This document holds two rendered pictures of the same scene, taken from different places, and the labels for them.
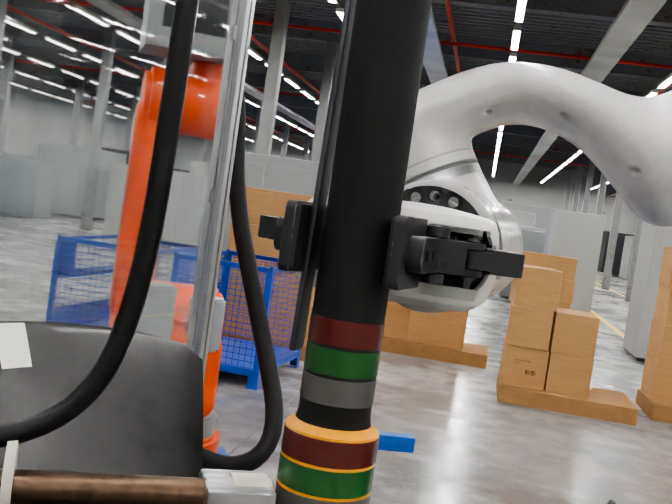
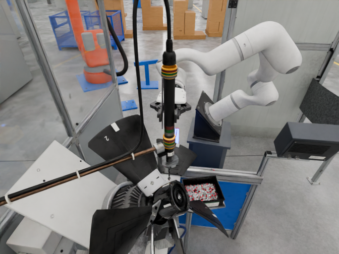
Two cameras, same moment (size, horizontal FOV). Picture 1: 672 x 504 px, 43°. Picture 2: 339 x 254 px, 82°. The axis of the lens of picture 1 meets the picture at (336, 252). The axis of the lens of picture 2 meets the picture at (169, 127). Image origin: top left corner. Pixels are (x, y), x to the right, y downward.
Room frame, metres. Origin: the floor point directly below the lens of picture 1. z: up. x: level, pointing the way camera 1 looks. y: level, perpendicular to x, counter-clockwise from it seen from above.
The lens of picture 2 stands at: (-0.12, 0.09, 1.85)
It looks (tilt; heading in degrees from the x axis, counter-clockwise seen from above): 37 degrees down; 349
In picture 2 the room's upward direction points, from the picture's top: straight up
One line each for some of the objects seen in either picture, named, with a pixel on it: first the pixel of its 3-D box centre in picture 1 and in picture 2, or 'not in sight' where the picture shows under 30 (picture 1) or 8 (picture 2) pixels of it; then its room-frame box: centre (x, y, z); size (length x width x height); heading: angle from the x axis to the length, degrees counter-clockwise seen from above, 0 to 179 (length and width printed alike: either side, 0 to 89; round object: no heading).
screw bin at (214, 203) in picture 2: not in sight; (201, 192); (0.52, -0.23, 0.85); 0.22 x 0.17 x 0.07; 86
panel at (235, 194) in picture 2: not in sight; (187, 203); (0.69, -0.22, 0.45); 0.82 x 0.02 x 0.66; 72
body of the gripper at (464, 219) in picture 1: (410, 245); (172, 99); (0.49, -0.04, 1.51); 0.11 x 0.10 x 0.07; 162
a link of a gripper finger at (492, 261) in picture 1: (462, 255); (181, 104); (0.44, -0.06, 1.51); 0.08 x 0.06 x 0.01; 44
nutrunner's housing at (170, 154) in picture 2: not in sight; (169, 116); (0.38, -0.01, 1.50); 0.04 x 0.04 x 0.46
